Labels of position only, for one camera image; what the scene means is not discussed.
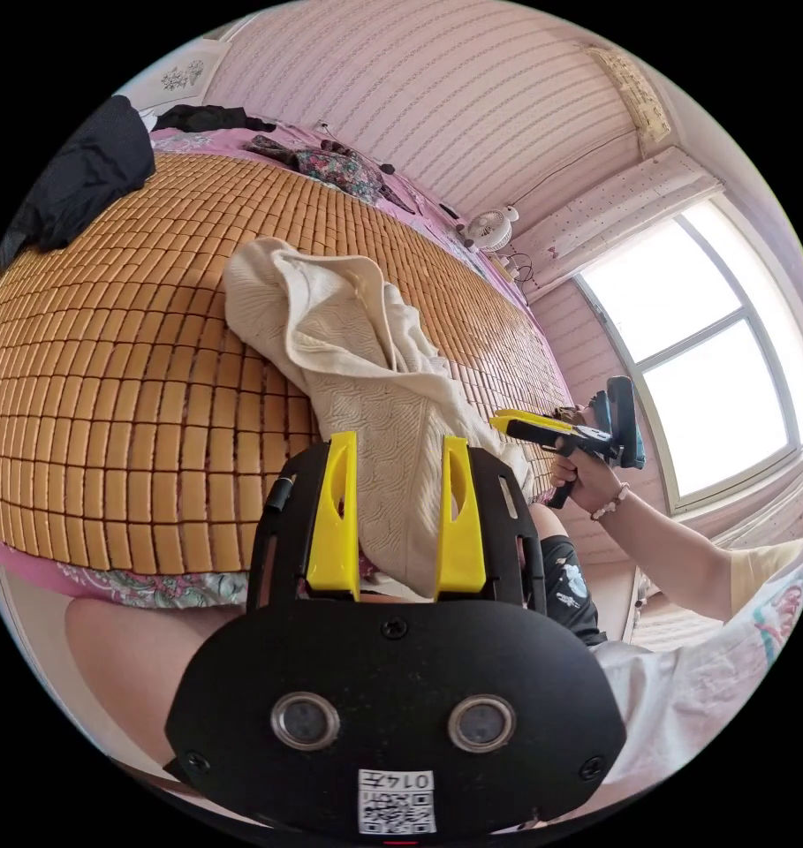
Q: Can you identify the pile of clothes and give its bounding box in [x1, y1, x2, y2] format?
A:
[0, 95, 277, 268]

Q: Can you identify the dotted pink curtain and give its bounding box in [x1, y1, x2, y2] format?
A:
[511, 145, 728, 307]

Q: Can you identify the window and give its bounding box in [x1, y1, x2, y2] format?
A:
[572, 195, 803, 519]

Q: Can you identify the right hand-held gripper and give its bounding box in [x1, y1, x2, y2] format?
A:
[489, 389, 626, 511]

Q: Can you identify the person's body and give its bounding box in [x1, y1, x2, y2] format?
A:
[64, 502, 803, 830]

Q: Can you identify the person's right hand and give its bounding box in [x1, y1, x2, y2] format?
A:
[549, 451, 627, 520]

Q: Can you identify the bed with woven mat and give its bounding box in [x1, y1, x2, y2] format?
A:
[0, 124, 576, 612]

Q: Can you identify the beige sweater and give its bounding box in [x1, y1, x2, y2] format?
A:
[223, 236, 536, 602]

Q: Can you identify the floral patterned cloth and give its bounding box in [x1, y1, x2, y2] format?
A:
[244, 133, 415, 215]

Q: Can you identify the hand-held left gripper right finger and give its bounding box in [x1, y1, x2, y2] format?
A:
[435, 434, 488, 602]

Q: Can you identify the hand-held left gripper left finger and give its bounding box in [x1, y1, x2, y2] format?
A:
[307, 431, 361, 602]

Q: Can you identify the person's right forearm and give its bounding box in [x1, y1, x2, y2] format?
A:
[590, 481, 740, 623]

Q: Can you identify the white fan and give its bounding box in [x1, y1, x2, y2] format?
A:
[468, 203, 520, 254]

